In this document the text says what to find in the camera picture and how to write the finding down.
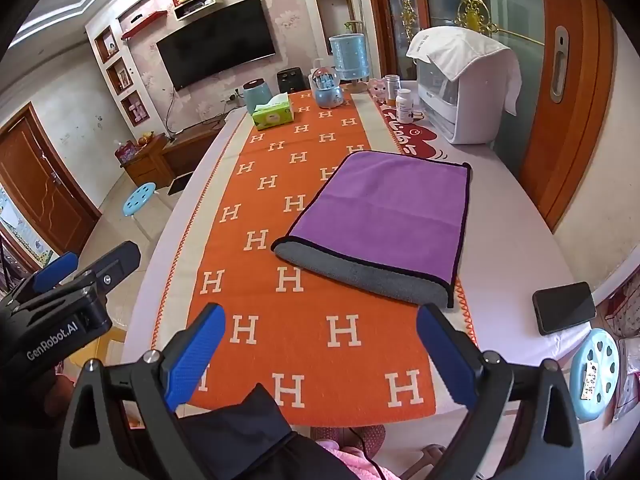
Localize orange wooden sliding door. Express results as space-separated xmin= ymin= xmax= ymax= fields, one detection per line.
xmin=519 ymin=0 xmax=622 ymax=233

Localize pink garment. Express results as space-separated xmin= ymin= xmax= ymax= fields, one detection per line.
xmin=310 ymin=424 xmax=406 ymax=480

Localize red printed table mat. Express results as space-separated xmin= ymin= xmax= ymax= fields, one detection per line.
xmin=371 ymin=91 xmax=462 ymax=162

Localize white pill bottle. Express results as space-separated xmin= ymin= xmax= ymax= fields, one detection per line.
xmin=394 ymin=88 xmax=415 ymax=125

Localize pink gift box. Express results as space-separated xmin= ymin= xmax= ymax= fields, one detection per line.
xmin=113 ymin=140 xmax=139 ymax=164

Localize green tissue box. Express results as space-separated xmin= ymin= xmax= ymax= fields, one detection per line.
xmin=251 ymin=93 xmax=295 ymax=129

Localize red wall shelf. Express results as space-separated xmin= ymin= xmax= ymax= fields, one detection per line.
xmin=121 ymin=10 xmax=169 ymax=40

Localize brown wooden door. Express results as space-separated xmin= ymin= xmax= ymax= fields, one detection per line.
xmin=0 ymin=102 xmax=101 ymax=257

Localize black garment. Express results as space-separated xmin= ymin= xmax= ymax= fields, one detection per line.
xmin=179 ymin=382 xmax=352 ymax=480

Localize black smartphone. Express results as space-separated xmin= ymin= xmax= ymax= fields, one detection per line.
xmin=531 ymin=281 xmax=598 ymax=337

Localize white countertop appliance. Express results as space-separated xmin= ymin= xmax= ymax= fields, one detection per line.
xmin=416 ymin=55 xmax=517 ymax=146

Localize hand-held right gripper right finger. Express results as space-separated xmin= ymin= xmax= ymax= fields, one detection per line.
xmin=416 ymin=303 xmax=586 ymax=480

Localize blue plastic stool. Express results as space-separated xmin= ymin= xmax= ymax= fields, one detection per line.
xmin=122 ymin=182 xmax=174 ymax=242
xmin=568 ymin=328 xmax=621 ymax=424

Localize white plastic bags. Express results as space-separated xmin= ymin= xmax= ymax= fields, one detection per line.
xmin=599 ymin=269 xmax=640 ymax=423

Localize purple and grey towel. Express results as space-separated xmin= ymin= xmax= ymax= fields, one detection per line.
xmin=272 ymin=150 xmax=474 ymax=310

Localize orange printed table blanket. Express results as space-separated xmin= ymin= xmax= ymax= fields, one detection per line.
xmin=149 ymin=87 xmax=477 ymax=419

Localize black wall television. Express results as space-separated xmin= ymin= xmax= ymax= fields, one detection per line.
xmin=156 ymin=0 xmax=278 ymax=92

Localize gold hanging ornament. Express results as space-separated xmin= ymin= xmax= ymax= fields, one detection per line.
xmin=452 ymin=0 xmax=501 ymax=37

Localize white wall shelf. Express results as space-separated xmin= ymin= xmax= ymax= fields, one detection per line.
xmin=172 ymin=0 xmax=223 ymax=21

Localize blue cylindrical drawer box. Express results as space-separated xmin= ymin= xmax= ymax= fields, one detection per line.
xmin=328 ymin=32 xmax=368 ymax=82

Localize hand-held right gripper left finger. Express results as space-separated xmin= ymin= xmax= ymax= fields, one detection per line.
xmin=57 ymin=303 xmax=227 ymax=480

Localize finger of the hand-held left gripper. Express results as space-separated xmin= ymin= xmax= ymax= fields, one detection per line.
xmin=15 ymin=252 xmax=81 ymax=307
xmin=70 ymin=240 xmax=142 ymax=297

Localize white cloth cover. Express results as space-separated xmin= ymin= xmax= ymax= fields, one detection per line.
xmin=405 ymin=26 xmax=524 ymax=116

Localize wooden television cabinet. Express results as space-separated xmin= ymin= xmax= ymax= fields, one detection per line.
xmin=120 ymin=120 xmax=222 ymax=189

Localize teal round canister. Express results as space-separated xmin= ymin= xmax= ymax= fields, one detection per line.
xmin=242 ymin=78 xmax=273 ymax=114

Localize black floor mat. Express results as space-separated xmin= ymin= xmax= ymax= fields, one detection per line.
xmin=167 ymin=172 xmax=195 ymax=196

